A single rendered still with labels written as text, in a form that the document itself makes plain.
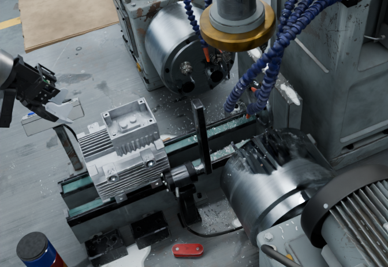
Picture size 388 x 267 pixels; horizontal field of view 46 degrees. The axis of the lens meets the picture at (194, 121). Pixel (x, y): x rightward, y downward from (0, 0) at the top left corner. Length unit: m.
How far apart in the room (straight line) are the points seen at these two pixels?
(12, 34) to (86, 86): 2.01
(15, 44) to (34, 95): 2.59
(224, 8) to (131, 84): 0.81
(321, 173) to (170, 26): 0.66
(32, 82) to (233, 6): 0.48
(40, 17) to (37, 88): 2.51
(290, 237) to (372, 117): 0.57
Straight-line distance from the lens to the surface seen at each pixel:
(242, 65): 1.38
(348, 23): 1.06
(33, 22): 3.56
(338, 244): 0.78
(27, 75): 1.09
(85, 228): 1.36
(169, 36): 1.40
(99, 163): 1.20
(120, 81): 1.82
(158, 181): 1.25
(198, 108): 1.02
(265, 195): 1.00
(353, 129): 1.37
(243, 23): 1.06
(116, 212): 1.34
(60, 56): 2.03
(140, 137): 1.17
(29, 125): 1.38
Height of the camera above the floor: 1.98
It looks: 47 degrees down
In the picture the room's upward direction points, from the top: 10 degrees counter-clockwise
